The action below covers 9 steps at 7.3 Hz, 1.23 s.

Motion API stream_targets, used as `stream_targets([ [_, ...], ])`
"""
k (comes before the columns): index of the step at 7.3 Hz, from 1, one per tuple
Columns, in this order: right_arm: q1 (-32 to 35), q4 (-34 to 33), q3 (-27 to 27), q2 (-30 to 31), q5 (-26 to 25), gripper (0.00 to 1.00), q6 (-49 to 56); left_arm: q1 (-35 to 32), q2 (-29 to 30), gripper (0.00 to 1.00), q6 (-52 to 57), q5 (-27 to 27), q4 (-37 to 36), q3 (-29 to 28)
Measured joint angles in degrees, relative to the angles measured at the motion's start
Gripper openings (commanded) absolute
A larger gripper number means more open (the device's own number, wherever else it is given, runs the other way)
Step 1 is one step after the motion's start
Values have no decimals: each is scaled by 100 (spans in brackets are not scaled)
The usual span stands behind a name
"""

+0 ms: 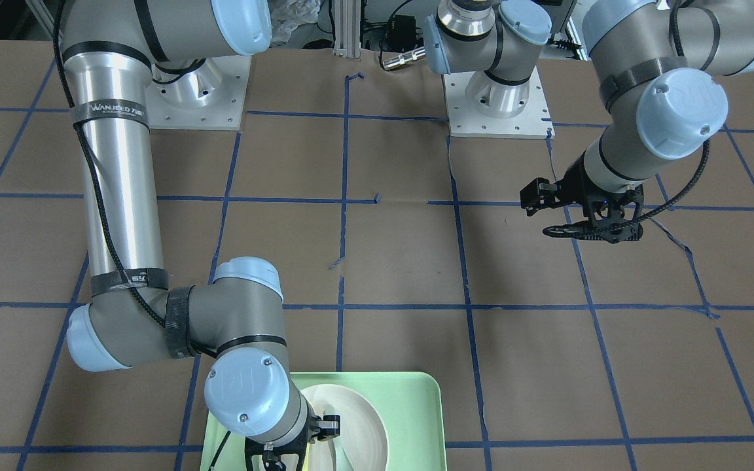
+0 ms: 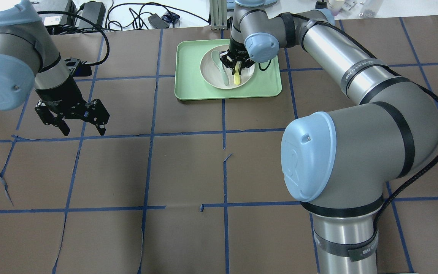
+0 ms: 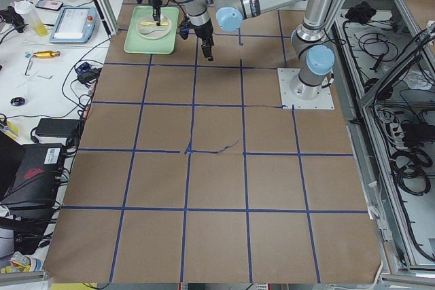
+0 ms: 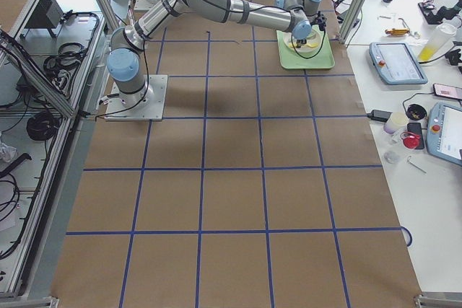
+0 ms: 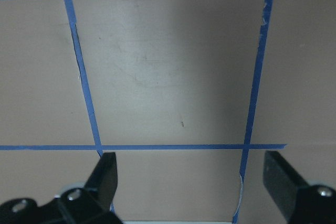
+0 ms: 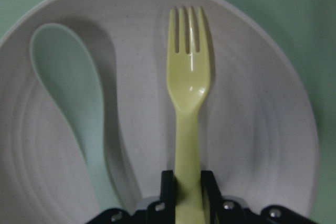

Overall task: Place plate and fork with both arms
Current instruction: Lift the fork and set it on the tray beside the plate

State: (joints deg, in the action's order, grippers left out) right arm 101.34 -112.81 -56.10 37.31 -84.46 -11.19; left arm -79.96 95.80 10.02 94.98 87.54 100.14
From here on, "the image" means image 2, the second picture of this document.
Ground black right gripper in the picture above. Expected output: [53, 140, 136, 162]
[219, 37, 255, 75]

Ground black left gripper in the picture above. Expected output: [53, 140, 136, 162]
[34, 78, 110, 136]

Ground yellow plastic fork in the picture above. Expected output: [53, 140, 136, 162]
[233, 72, 241, 86]

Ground pale green plastic spoon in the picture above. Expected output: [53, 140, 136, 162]
[211, 50, 230, 86]

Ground cream round plate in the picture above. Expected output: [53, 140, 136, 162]
[200, 45, 256, 89]

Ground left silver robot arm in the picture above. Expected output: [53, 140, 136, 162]
[0, 0, 110, 136]

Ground light green plastic tray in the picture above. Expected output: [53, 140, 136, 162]
[175, 39, 282, 100]

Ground black power adapter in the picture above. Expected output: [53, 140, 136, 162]
[76, 1, 106, 27]

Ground black computer box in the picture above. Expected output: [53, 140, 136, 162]
[32, 0, 75, 27]

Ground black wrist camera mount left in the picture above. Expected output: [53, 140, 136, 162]
[63, 57, 92, 77]

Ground aluminium frame post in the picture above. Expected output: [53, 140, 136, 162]
[209, 0, 229, 31]

